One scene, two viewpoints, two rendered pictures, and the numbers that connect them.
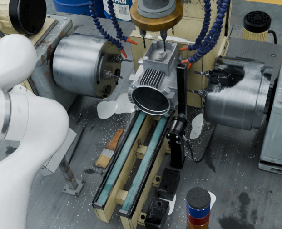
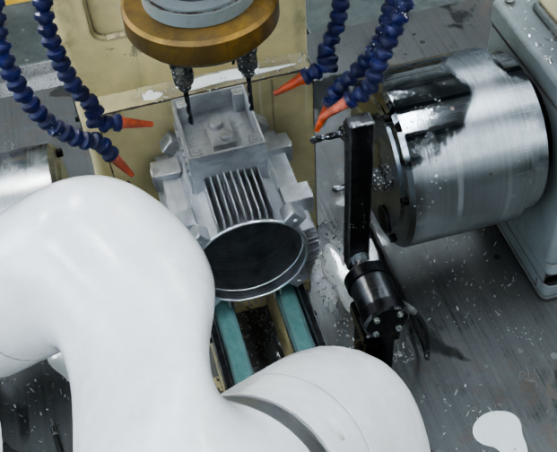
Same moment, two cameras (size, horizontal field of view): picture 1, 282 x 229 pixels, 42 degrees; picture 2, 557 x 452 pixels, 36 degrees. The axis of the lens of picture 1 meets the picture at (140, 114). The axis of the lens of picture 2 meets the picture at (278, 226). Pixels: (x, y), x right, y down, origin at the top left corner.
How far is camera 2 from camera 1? 0.55 m
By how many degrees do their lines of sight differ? 26
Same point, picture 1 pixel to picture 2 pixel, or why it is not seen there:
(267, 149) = not seen: outside the picture
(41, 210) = not seen: outside the picture
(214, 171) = (462, 358)
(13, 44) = (116, 213)
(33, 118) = (375, 435)
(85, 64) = not seen: hidden behind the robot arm
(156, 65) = (234, 158)
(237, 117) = (496, 198)
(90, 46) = (11, 186)
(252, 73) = (486, 78)
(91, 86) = not seen: hidden behind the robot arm
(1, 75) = (204, 341)
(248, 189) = not seen: outside the picture
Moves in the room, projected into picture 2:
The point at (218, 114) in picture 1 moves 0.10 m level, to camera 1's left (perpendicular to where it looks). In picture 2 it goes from (448, 212) to (397, 255)
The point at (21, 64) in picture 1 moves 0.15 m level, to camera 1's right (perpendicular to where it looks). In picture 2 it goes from (204, 269) to (398, 126)
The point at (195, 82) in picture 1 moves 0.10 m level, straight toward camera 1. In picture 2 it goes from (300, 169) to (335, 210)
